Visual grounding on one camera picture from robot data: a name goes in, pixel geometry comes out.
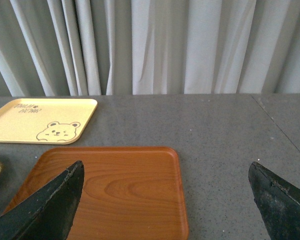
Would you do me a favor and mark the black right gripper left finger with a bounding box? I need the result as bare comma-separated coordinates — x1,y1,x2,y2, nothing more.
0,160,85,240

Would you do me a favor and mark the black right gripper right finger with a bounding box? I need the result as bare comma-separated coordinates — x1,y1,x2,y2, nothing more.
248,161,300,240

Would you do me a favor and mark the brown wooden tray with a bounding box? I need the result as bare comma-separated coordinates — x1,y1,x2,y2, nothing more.
7,146,189,240

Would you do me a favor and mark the yellow bear tray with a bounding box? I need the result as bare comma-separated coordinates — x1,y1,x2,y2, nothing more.
0,98,98,145

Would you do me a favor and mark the grey curtain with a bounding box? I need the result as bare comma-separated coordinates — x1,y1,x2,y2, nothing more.
0,0,300,97

